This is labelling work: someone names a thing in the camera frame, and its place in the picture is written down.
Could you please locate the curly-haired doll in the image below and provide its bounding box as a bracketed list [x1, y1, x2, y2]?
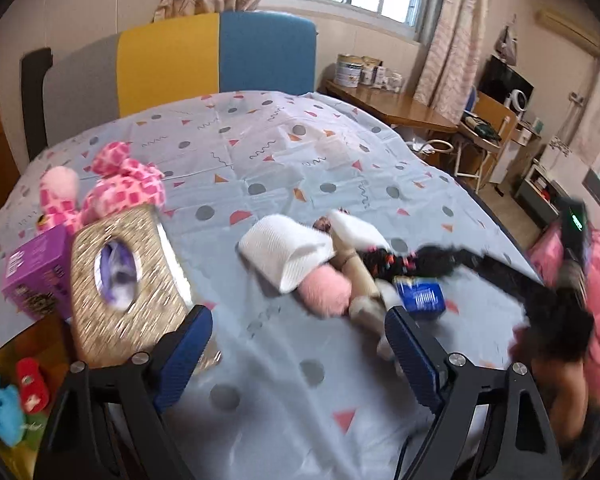
[312, 207, 461, 311]

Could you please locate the grey yellow blue headboard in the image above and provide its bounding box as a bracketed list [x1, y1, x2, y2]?
[44, 11, 317, 133]

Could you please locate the white desk fan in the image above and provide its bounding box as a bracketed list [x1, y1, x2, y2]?
[505, 89, 528, 121]

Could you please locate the white low cabinet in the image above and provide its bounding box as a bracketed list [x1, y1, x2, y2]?
[512, 125, 600, 226]

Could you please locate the pink checked plush toy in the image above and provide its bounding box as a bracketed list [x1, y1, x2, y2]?
[39, 141, 167, 235]

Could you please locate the gold tissue box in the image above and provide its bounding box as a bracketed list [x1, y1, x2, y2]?
[70, 205, 223, 368]

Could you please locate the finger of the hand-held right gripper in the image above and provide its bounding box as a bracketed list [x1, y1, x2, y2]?
[450, 246, 548, 311]

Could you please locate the pink patterned curtain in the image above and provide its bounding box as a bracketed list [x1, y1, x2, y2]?
[412, 0, 491, 126]

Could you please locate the small white tin can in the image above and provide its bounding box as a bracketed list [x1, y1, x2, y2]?
[361, 56, 382, 86]

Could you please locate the wooden desk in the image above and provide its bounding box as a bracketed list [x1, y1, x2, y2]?
[325, 79, 458, 133]

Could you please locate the black rolled mat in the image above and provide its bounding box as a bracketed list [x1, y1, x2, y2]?
[21, 47, 53, 161]

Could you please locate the wall air conditioner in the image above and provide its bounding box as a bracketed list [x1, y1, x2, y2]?
[535, 7, 600, 56]

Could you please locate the purple cardboard box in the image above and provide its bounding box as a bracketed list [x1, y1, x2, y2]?
[1, 224, 76, 321]

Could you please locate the blue plush toy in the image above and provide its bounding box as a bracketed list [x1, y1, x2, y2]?
[0, 372, 25, 448]

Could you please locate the pink fluffy ball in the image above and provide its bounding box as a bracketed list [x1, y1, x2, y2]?
[300, 262, 353, 318]

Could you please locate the small blue box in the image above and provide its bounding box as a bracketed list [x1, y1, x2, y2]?
[394, 276, 447, 320]

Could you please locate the red plush toy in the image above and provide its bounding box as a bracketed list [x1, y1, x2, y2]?
[15, 357, 52, 413]

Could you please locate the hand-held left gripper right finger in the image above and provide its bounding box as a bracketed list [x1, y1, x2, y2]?
[384, 305, 563, 480]

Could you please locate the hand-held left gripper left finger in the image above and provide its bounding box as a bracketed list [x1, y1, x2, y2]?
[34, 305, 215, 480]

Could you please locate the large white tin can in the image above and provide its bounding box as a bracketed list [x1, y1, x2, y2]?
[336, 54, 363, 88]

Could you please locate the black monitor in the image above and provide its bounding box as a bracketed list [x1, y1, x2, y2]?
[477, 55, 535, 111]

